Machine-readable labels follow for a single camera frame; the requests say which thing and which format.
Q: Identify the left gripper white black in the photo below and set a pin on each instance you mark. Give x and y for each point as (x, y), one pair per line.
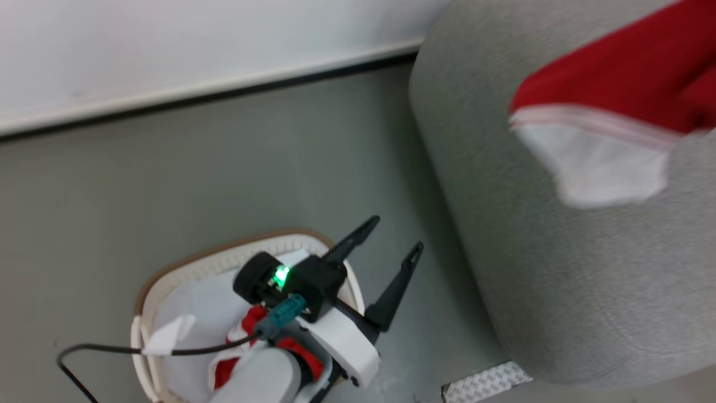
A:
(341, 341)

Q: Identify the red white clothing piece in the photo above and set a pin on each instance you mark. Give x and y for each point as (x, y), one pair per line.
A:
(251, 322)

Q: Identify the white cloth in basket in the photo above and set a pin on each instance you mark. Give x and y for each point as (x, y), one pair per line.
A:
(207, 313)

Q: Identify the cream laundry basket brown rim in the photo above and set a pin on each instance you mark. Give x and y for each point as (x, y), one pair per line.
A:
(184, 271)

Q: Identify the silver diamond tread plate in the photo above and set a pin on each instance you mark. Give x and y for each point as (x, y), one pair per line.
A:
(484, 383)

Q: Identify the grey fabric sofa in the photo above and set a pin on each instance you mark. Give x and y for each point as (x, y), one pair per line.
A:
(559, 291)

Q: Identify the white skirting board black edge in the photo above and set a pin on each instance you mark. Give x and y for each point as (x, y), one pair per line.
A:
(212, 88)

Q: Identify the red and white garment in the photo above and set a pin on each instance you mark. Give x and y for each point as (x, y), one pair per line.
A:
(621, 73)

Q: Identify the black round wrist camera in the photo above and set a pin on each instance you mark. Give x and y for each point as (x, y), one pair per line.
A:
(254, 278)

